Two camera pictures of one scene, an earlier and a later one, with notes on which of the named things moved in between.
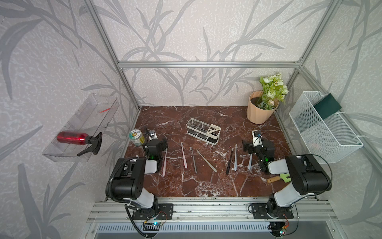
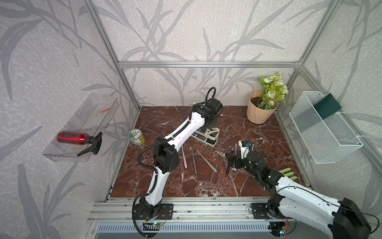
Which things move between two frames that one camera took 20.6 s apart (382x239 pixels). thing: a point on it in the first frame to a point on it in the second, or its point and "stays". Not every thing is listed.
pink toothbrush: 184,156 stays
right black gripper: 245,147 to 231,161
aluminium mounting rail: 212,209 stays
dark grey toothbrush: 191,149 stays
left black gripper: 163,145 to 214,120
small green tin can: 137,137 stays
